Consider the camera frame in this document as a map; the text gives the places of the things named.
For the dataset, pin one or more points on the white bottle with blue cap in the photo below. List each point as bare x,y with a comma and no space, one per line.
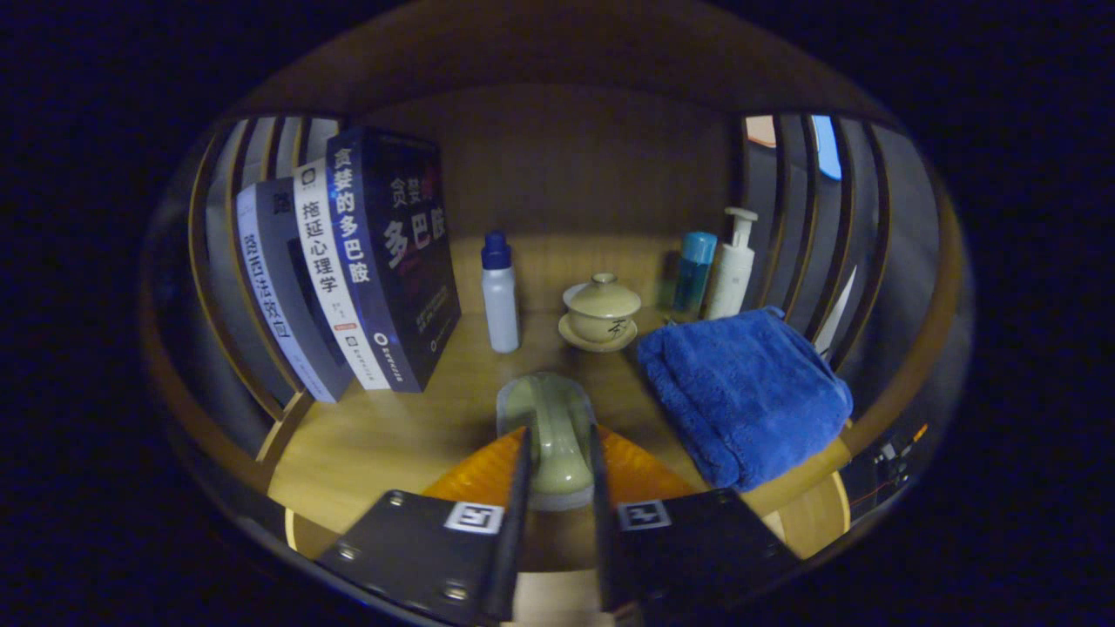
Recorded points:
501,305

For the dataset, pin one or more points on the wooden cabinet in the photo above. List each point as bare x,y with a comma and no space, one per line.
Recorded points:
592,157

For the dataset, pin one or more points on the dark blue book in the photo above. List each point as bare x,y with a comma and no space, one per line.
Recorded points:
409,261

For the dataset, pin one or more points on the light blue book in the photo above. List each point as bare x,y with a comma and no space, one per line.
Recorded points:
279,287

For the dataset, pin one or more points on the white pump bottle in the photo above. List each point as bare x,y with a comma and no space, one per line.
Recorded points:
730,274

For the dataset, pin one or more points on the beige lidded tea cup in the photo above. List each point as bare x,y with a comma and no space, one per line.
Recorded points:
601,309

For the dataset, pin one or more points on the blue folded towel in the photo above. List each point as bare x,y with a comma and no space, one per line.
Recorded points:
749,392

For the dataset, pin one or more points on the teal bottle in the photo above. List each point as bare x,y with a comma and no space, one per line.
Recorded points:
694,279

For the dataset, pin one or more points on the white book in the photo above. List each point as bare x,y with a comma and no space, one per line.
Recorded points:
327,261

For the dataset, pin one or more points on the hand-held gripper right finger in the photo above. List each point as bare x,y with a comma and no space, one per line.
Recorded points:
605,557

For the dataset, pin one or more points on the wooden countertop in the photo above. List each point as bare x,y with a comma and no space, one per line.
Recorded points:
392,435

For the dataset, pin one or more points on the black equipment with orange tip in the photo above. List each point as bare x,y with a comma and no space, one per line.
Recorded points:
888,457

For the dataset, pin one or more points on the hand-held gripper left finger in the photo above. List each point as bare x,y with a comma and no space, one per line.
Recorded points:
514,549

